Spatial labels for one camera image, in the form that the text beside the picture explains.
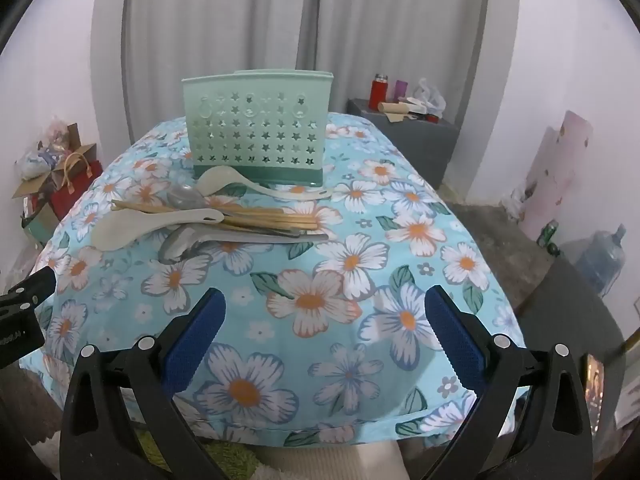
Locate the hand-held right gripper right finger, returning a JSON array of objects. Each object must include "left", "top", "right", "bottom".
[{"left": 410, "top": 285, "right": 596, "bottom": 480}]

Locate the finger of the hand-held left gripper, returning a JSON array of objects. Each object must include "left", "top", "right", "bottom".
[{"left": 0, "top": 266, "right": 56, "bottom": 315}]

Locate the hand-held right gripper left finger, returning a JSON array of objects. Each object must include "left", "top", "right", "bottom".
[{"left": 60, "top": 288, "right": 227, "bottom": 480}]

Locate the large metal spoon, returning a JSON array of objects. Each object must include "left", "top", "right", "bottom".
[{"left": 158, "top": 224, "right": 329, "bottom": 264}]

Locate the cream plastic rice spoon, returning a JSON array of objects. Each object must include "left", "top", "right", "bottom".
[
  {"left": 92, "top": 207, "right": 225, "bottom": 250},
  {"left": 196, "top": 167, "right": 334, "bottom": 202}
]

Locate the pile of bamboo chopsticks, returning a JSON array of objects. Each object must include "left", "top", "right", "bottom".
[{"left": 110, "top": 199, "right": 322, "bottom": 239}]

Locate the small metal spoon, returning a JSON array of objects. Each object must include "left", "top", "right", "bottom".
[{"left": 167, "top": 183, "right": 207, "bottom": 210}]

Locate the green perforated utensil holder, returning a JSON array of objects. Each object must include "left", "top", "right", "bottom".
[{"left": 181, "top": 69, "right": 335, "bottom": 189}]

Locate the green box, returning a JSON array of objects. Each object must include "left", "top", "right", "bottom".
[{"left": 21, "top": 204, "right": 60, "bottom": 247}]

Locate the brown cardboard box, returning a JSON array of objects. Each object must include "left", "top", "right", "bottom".
[{"left": 12, "top": 122, "right": 99, "bottom": 200}]

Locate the red gift bag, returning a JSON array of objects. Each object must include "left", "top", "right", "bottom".
[{"left": 49, "top": 152, "right": 104, "bottom": 222}]

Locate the green fuzzy rug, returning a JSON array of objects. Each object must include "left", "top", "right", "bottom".
[{"left": 134, "top": 424, "right": 262, "bottom": 480}]

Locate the light blue floral tablecloth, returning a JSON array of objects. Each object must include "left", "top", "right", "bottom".
[{"left": 20, "top": 112, "right": 531, "bottom": 448}]

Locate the green glass bottle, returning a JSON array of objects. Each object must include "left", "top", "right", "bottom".
[{"left": 537, "top": 220, "right": 560, "bottom": 257}]

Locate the blue water jug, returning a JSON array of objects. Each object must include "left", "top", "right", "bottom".
[{"left": 574, "top": 224, "right": 627, "bottom": 297}]

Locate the grey cabinet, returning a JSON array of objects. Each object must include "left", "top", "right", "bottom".
[{"left": 347, "top": 97, "right": 461, "bottom": 189}]

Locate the brown paper roll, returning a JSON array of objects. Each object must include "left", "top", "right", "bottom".
[{"left": 377, "top": 101, "right": 417, "bottom": 124}]

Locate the white plastic bag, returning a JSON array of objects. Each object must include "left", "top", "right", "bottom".
[{"left": 412, "top": 78, "right": 447, "bottom": 112}]

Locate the grey curtain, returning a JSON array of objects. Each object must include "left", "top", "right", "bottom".
[{"left": 91, "top": 0, "right": 487, "bottom": 161}]

